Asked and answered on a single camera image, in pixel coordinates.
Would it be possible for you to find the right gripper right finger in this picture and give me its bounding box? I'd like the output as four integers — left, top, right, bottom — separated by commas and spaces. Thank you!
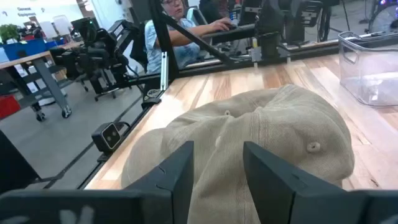
243, 141, 345, 224

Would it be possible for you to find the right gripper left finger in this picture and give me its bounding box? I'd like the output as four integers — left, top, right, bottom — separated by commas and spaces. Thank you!
124, 140, 195, 224

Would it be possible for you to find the beige corduroy cap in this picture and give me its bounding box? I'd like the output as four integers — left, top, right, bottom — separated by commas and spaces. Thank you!
120, 83, 355, 224

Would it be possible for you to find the person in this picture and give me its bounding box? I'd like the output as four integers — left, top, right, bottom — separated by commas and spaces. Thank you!
144, 0, 234, 74

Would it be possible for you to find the clear plastic bin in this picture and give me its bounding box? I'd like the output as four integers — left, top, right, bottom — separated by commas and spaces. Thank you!
338, 30, 398, 107

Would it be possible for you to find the wooden table with grey legs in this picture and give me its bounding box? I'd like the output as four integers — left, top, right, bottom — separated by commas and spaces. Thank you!
0, 40, 85, 122

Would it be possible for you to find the red box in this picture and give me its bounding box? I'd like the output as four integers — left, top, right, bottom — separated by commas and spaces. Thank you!
0, 95, 21, 119

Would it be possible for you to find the white container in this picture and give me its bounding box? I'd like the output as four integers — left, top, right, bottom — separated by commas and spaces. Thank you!
39, 21, 58, 40
52, 14, 73, 36

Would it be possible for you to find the blue crate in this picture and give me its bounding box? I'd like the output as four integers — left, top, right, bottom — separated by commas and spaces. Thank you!
1, 39, 48, 62

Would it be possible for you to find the round fan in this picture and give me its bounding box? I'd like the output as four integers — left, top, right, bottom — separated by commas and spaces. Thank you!
368, 0, 398, 34

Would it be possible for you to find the green potted plant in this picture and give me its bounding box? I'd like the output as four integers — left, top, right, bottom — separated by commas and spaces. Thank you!
0, 24, 20, 44

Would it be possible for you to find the black camera cable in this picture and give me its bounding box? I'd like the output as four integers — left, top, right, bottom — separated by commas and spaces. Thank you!
114, 120, 132, 133

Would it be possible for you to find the small black table camera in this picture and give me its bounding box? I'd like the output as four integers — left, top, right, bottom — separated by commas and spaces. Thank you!
91, 122, 123, 153

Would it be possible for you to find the silver angle bracket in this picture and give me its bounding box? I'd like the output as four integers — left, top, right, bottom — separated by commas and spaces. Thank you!
160, 51, 169, 91

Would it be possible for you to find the black aluminium rig frame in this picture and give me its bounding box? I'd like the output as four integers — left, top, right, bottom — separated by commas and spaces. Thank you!
77, 0, 340, 190

